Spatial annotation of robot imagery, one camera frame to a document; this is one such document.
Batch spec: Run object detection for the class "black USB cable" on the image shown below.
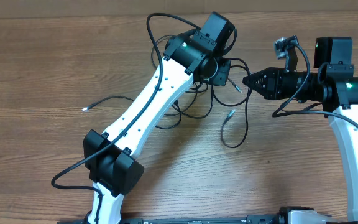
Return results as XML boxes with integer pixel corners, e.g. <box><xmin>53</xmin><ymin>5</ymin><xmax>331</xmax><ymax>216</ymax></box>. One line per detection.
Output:
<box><xmin>81</xmin><ymin>34</ymin><xmax>251</xmax><ymax>130</ymax></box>

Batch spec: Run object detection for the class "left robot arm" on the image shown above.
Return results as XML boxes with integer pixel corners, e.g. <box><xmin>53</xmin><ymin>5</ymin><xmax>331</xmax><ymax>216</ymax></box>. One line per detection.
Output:
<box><xmin>83</xmin><ymin>12</ymin><xmax>237</xmax><ymax>223</ymax></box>

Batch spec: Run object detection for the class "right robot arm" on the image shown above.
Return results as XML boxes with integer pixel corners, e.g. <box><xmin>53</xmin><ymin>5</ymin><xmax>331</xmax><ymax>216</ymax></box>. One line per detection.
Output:
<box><xmin>243</xmin><ymin>36</ymin><xmax>358</xmax><ymax>223</ymax></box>

